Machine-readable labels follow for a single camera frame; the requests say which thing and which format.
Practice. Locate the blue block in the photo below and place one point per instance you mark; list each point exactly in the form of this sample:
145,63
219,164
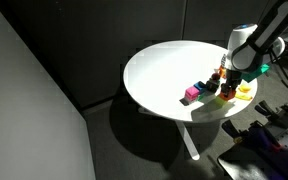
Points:
200,86

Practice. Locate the light green block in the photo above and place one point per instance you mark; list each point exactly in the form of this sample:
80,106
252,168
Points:
220,101

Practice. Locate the purple clamp with orange tip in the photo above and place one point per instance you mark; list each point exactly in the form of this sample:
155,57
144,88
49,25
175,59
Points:
278,117

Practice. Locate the dark red ball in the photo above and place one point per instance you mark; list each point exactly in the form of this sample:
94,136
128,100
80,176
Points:
215,76

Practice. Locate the magenta block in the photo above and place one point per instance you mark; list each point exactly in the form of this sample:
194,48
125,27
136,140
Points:
191,93

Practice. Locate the white table leg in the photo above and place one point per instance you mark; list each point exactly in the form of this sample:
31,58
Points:
188,141

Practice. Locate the yellow banana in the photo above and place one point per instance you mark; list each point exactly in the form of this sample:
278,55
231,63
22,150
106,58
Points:
243,96

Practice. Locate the black perforated equipment cart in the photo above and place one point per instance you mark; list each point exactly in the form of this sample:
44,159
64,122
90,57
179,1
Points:
258,153

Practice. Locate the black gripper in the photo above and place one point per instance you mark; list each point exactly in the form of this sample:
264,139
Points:
233,79

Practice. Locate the round white table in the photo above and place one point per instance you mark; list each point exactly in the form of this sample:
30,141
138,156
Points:
157,77

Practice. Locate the teal green block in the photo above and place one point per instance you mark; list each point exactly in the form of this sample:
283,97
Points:
201,96

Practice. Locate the orange colourful picture cube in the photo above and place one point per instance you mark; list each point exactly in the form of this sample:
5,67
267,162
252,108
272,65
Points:
222,72

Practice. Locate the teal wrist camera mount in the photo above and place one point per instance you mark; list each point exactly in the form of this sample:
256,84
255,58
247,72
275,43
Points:
248,77

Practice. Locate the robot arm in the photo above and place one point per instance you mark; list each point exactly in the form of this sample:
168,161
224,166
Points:
249,44

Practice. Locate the orange block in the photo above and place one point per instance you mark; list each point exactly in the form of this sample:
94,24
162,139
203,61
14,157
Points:
227,98

